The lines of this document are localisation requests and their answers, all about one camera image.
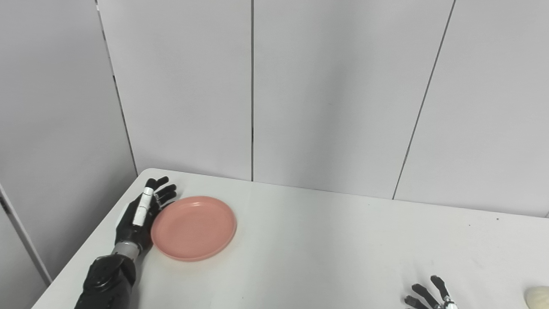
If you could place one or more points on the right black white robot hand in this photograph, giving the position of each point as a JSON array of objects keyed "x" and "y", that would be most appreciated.
[{"x": 429, "y": 296}]

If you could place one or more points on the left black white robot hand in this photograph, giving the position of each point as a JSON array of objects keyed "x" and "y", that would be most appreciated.
[{"x": 139, "y": 219}]

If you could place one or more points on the pink round plate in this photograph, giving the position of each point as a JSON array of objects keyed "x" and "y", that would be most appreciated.
[{"x": 194, "y": 228}]

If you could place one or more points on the cream steamed bun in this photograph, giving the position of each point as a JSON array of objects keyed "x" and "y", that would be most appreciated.
[{"x": 538, "y": 298}]

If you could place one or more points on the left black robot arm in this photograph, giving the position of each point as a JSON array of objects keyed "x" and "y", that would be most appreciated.
[{"x": 109, "y": 279}]

